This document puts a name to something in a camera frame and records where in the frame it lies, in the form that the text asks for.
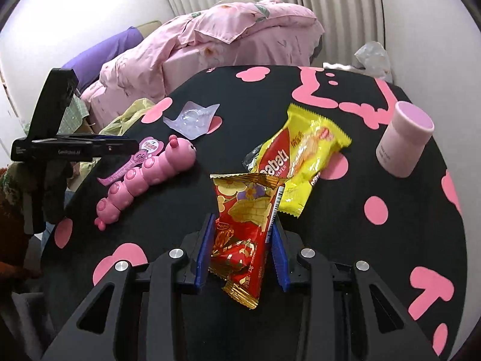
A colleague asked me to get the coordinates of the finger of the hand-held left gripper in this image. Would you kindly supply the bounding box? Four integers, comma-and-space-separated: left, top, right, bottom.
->
92, 135, 139, 157

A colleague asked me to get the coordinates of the pink floral bedding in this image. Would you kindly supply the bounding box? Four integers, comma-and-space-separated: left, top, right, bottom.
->
81, 1, 326, 128

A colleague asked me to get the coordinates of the yellow plastic bag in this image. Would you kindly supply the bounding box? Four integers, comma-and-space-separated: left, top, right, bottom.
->
98, 98, 156, 136

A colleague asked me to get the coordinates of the pink toy tag card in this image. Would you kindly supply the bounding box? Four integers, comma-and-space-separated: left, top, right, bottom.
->
97, 136, 164, 187

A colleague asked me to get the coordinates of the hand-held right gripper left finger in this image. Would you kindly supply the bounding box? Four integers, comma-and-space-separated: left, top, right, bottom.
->
41, 212, 216, 361

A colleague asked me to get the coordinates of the clear plastic bag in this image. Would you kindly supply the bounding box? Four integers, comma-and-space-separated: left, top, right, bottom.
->
353, 41, 393, 83

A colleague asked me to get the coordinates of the purple pillow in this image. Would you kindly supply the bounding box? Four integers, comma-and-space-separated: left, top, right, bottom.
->
60, 26, 145, 91

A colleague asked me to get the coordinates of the clear plastic blister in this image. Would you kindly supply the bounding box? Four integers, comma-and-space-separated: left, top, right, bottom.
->
163, 100, 219, 139

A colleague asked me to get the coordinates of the red and gold snack packet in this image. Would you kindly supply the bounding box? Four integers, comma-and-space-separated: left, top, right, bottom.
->
208, 173, 287, 310

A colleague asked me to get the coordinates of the yellow wafer packet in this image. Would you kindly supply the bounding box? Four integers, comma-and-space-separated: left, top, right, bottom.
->
251, 103, 353, 219

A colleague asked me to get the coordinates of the green plaid cloth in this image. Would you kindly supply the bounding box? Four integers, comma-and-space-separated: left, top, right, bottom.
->
56, 94, 91, 136

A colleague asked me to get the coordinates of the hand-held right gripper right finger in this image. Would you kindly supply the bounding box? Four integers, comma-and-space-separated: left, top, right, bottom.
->
271, 222, 440, 361

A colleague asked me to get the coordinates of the pink caterpillar toy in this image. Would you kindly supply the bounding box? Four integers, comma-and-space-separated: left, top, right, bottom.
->
94, 134, 197, 231

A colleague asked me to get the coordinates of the pink cylindrical bottle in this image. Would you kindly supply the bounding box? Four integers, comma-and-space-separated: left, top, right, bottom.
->
375, 101, 435, 178

